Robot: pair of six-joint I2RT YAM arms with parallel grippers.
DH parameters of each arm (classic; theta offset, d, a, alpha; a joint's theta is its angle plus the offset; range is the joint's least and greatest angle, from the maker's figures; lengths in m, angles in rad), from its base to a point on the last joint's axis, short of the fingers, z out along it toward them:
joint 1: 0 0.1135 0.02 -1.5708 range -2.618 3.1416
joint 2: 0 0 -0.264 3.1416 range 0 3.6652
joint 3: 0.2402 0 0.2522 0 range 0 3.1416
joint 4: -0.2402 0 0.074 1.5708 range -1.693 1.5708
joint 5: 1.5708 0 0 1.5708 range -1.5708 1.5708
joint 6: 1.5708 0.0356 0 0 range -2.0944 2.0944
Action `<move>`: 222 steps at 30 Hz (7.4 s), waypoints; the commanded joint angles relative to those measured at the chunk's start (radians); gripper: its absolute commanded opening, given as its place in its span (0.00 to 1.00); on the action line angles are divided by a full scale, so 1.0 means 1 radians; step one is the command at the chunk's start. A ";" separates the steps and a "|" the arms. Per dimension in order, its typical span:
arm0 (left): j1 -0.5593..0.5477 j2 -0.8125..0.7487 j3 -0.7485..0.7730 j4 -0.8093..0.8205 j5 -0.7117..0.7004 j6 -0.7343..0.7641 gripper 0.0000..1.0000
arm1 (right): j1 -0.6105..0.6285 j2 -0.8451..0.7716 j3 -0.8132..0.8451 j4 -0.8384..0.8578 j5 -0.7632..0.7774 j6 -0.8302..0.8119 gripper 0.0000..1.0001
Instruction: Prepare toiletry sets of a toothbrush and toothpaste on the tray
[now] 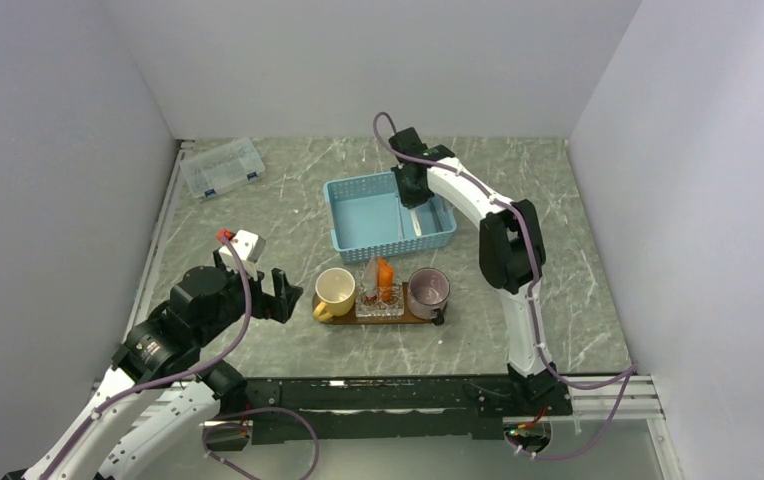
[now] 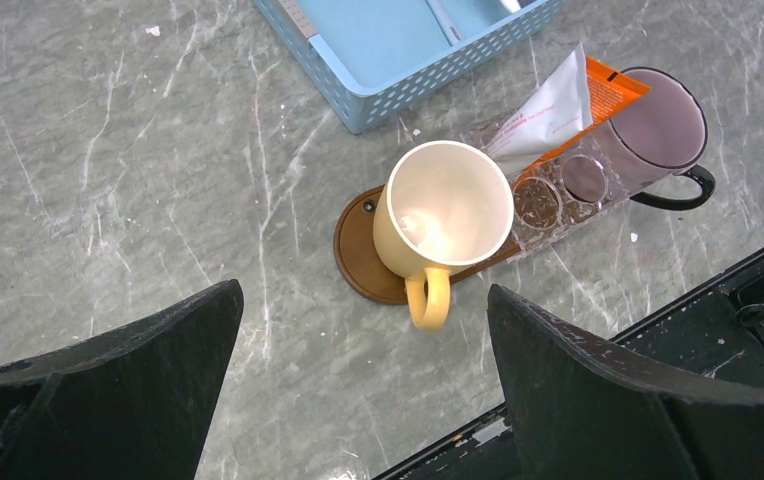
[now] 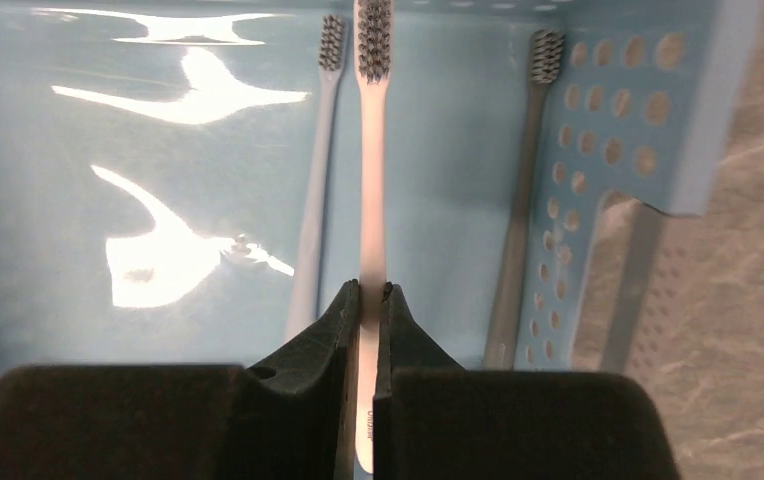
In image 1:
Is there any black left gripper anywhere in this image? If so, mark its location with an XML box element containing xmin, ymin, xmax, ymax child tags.
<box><xmin>195</xmin><ymin>248</ymin><xmax>302</xmax><ymax>346</ymax></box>

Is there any yellow mug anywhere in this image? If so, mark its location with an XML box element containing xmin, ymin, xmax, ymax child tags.
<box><xmin>312</xmin><ymin>268</ymin><xmax>356</xmax><ymax>322</ymax></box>

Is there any light blue plastic basket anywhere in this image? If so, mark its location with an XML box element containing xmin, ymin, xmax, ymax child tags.
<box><xmin>323</xmin><ymin>172</ymin><xmax>457</xmax><ymax>264</ymax></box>

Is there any brown oval wooden tray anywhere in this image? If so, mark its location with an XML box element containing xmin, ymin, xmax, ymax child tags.
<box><xmin>315</xmin><ymin>282</ymin><xmax>447</xmax><ymax>326</ymax></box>

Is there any orange toothpaste tube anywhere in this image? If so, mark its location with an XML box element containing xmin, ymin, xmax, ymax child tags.
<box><xmin>376</xmin><ymin>258</ymin><xmax>394</xmax><ymax>303</ymax></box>

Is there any purple mug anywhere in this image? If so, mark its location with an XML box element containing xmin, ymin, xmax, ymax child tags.
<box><xmin>406</xmin><ymin>267</ymin><xmax>451</xmax><ymax>326</ymax></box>

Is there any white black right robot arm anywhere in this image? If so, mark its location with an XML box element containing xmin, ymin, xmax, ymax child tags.
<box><xmin>384</xmin><ymin>128</ymin><xmax>569</xmax><ymax>415</ymax></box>

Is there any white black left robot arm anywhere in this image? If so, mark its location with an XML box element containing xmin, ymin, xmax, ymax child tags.
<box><xmin>5</xmin><ymin>264</ymin><xmax>303</xmax><ymax>479</ymax></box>

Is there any clear plastic compartment box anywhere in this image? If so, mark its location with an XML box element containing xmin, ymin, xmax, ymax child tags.
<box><xmin>180</xmin><ymin>138</ymin><xmax>266</xmax><ymax>199</ymax></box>

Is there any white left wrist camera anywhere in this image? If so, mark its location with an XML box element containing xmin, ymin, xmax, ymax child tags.
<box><xmin>214</xmin><ymin>229</ymin><xmax>266</xmax><ymax>277</ymax></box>

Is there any aluminium rail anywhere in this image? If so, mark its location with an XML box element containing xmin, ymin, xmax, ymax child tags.
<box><xmin>122</xmin><ymin>140</ymin><xmax>195</xmax><ymax>340</ymax></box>

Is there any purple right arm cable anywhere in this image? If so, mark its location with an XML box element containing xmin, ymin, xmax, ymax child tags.
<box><xmin>372</xmin><ymin>111</ymin><xmax>640</xmax><ymax>399</ymax></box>

